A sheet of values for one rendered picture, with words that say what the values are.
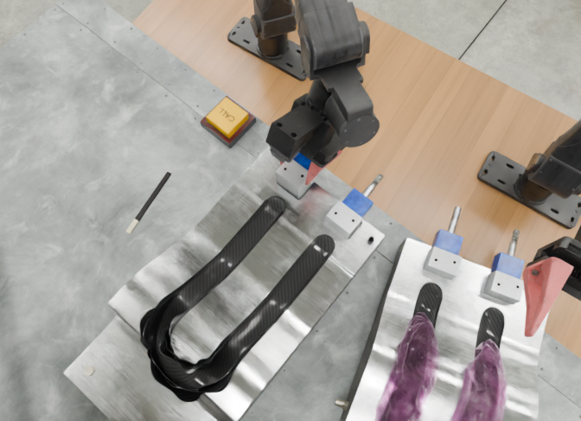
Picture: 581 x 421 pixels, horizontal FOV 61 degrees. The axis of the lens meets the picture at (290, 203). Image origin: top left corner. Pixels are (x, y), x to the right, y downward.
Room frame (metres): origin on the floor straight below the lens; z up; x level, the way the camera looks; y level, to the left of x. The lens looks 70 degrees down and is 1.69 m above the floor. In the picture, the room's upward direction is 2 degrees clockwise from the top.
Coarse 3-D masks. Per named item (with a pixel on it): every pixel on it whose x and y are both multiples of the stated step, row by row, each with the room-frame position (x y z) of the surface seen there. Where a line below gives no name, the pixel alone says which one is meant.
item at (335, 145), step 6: (306, 102) 0.39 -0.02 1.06; (312, 108) 0.38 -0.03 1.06; (324, 114) 0.37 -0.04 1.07; (336, 138) 0.36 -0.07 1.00; (330, 144) 0.35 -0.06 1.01; (336, 144) 0.35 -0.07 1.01; (342, 144) 0.35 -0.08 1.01; (324, 150) 0.33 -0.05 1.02; (330, 150) 0.33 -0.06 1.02; (336, 150) 0.34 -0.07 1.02; (324, 156) 0.32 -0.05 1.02; (330, 156) 0.32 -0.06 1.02
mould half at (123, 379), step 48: (240, 192) 0.31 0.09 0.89; (192, 240) 0.22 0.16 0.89; (288, 240) 0.23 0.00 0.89; (336, 240) 0.23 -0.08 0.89; (144, 288) 0.13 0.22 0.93; (240, 288) 0.15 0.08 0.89; (336, 288) 0.15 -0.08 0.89; (192, 336) 0.06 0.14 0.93; (288, 336) 0.07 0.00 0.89; (96, 384) -0.01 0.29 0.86; (144, 384) -0.01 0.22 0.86; (240, 384) 0.00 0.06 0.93
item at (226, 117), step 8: (224, 104) 0.52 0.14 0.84; (232, 104) 0.52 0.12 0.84; (216, 112) 0.50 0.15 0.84; (224, 112) 0.50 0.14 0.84; (232, 112) 0.50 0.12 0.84; (240, 112) 0.50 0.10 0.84; (208, 120) 0.48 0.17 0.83; (216, 120) 0.48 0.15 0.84; (224, 120) 0.48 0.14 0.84; (232, 120) 0.48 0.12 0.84; (240, 120) 0.48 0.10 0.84; (216, 128) 0.47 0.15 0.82; (224, 128) 0.46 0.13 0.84; (232, 128) 0.47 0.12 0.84
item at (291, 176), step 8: (296, 160) 0.36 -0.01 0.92; (304, 160) 0.36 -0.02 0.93; (280, 168) 0.34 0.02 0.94; (288, 168) 0.34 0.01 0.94; (296, 168) 0.34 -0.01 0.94; (304, 168) 0.35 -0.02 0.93; (280, 176) 0.33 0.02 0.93; (288, 176) 0.32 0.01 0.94; (296, 176) 0.33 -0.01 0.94; (304, 176) 0.33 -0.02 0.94; (280, 184) 0.33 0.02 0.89; (288, 184) 0.32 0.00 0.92; (296, 184) 0.31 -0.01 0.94; (304, 184) 0.32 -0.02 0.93; (296, 192) 0.31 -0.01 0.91; (304, 192) 0.32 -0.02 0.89
